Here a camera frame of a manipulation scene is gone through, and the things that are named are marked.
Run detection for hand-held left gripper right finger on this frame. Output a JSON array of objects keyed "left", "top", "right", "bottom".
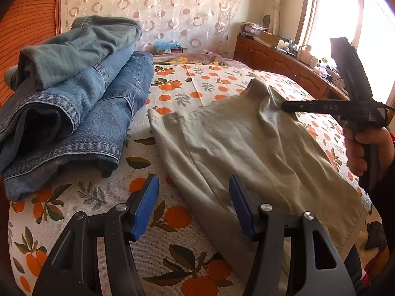
[{"left": 228, "top": 174, "right": 357, "bottom": 296}]

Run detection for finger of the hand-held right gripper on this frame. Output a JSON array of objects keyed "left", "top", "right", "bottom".
[{"left": 281, "top": 100, "right": 342, "bottom": 116}]

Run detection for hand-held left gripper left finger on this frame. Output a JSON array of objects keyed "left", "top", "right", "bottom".
[{"left": 32, "top": 174, "right": 160, "bottom": 296}]

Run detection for khaki pants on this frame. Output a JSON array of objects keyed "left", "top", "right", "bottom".
[{"left": 147, "top": 75, "right": 370, "bottom": 285}]

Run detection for grey-green denim pants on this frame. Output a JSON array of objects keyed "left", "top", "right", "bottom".
[{"left": 4, "top": 15, "right": 143, "bottom": 92}]

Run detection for person's right hand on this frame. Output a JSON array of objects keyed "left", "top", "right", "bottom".
[{"left": 343, "top": 126, "right": 395, "bottom": 178}]

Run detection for orange print bed sheet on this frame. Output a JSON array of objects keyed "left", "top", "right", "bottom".
[{"left": 7, "top": 63, "right": 375, "bottom": 296}]

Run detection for pink bottle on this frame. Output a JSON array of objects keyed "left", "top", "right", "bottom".
[{"left": 297, "top": 44, "right": 313, "bottom": 66}]

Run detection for long wooden cabinet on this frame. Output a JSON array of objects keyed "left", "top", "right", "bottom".
[{"left": 234, "top": 33, "right": 353, "bottom": 101}]

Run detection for window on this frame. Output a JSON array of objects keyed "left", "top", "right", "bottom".
[{"left": 296, "top": 0, "right": 395, "bottom": 106}]

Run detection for open cardboard box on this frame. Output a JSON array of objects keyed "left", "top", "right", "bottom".
[{"left": 258, "top": 32, "right": 290, "bottom": 50}]

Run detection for pile of papers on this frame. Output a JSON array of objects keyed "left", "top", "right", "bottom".
[{"left": 240, "top": 21, "right": 270, "bottom": 37}]

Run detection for beige window curtain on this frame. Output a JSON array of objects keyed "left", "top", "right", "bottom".
[{"left": 268, "top": 0, "right": 286, "bottom": 35}]

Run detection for blue denim jeans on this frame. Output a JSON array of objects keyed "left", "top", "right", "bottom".
[{"left": 0, "top": 51, "right": 155, "bottom": 203}]

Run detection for floral blanket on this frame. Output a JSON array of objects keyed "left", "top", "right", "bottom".
[{"left": 152, "top": 52, "right": 248, "bottom": 69}]

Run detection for dark cloth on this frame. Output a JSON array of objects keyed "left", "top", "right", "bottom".
[{"left": 365, "top": 221, "right": 387, "bottom": 251}]

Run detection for cardboard box with blue bag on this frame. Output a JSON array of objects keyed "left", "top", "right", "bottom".
[{"left": 153, "top": 39, "right": 188, "bottom": 56}]

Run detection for sheer circle pattern curtain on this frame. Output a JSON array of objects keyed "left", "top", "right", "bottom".
[{"left": 58, "top": 0, "right": 242, "bottom": 56}]

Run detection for wooden slatted wardrobe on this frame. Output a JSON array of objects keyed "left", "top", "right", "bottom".
[{"left": 0, "top": 0, "right": 66, "bottom": 106}]

